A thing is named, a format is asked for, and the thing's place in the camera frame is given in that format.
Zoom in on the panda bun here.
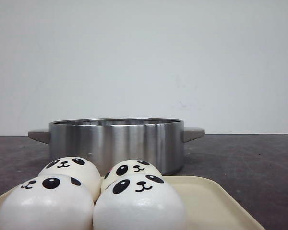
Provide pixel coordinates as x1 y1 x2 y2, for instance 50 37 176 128
101 159 162 193
93 173 187 230
38 156 101 202
0 174 94 230

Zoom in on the cream plastic tray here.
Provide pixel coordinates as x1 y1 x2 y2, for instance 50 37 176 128
0 176 261 230

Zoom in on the stainless steel steamer pot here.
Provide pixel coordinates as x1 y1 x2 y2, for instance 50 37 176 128
28 118 205 175

